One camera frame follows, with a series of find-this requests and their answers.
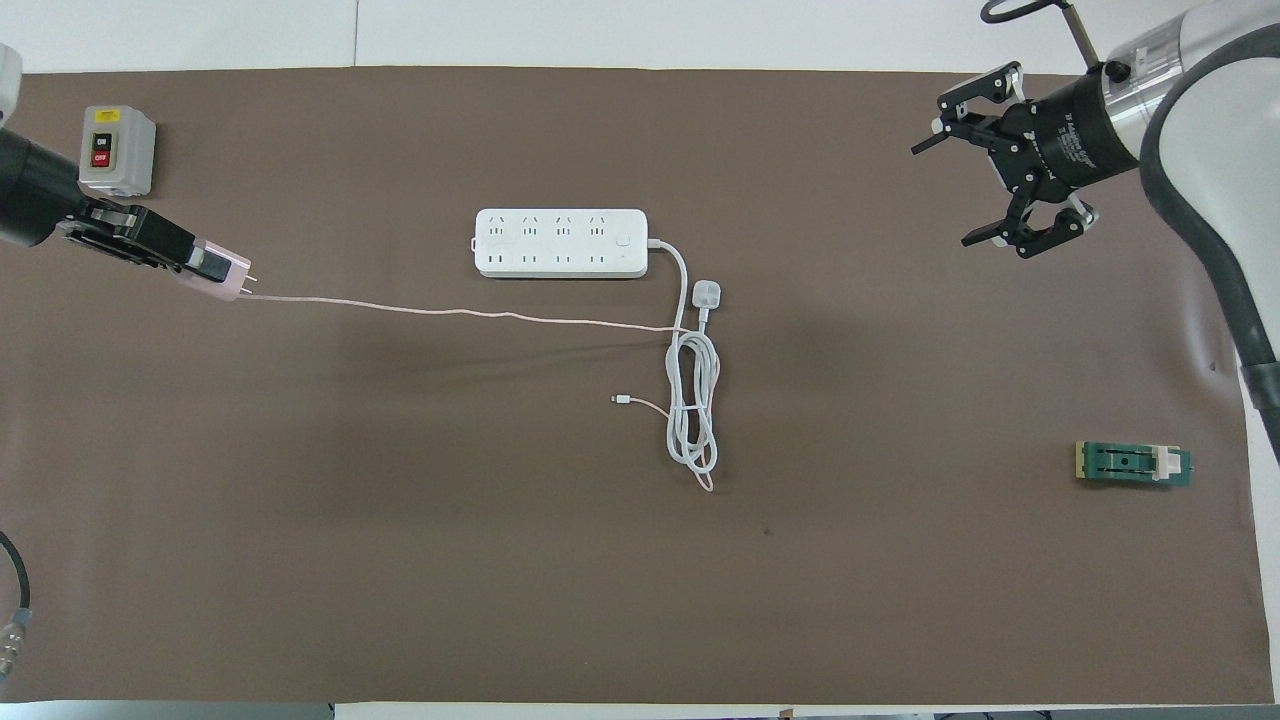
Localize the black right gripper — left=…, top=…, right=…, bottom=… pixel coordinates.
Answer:
left=912, top=62, right=1141, bottom=259

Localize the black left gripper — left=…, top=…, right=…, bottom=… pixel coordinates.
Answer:
left=0, top=130, right=229, bottom=283

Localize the pink charger adapter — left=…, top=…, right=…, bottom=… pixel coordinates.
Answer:
left=177, top=238, right=260, bottom=304

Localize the white power strip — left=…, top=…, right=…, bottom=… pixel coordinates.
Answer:
left=473, top=207, right=651, bottom=280

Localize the pink charging cable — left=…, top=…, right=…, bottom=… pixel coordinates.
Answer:
left=238, top=293, right=723, bottom=493

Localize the brown table mat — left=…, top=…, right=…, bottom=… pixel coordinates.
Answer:
left=0, top=66, right=1263, bottom=706

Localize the grey on-off switch box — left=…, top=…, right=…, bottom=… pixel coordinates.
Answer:
left=79, top=105, right=158, bottom=197

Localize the green knife switch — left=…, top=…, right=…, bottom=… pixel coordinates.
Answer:
left=1075, top=441, right=1194, bottom=490

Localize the white power strip cord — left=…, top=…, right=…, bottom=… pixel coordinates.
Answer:
left=647, top=237, right=723, bottom=476

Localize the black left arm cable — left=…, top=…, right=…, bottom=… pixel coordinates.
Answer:
left=0, top=530, right=33, bottom=681

